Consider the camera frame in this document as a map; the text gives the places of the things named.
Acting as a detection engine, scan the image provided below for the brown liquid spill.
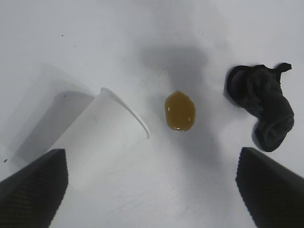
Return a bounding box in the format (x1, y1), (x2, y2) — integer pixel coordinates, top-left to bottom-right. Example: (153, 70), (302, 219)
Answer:
(164, 90), (197, 132)

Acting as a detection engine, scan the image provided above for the dark grey cloth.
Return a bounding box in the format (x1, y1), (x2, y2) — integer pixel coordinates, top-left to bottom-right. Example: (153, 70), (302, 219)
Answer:
(223, 62), (295, 152)

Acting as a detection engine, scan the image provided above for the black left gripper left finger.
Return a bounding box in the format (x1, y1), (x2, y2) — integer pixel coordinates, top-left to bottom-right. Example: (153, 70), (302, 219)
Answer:
(0, 148), (69, 228)

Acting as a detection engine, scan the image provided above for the white paper cup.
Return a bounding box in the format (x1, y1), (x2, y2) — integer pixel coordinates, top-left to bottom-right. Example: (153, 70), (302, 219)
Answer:
(48, 87), (151, 192)

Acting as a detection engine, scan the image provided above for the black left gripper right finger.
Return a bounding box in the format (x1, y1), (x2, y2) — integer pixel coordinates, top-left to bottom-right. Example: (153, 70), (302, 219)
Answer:
(235, 146), (304, 228)

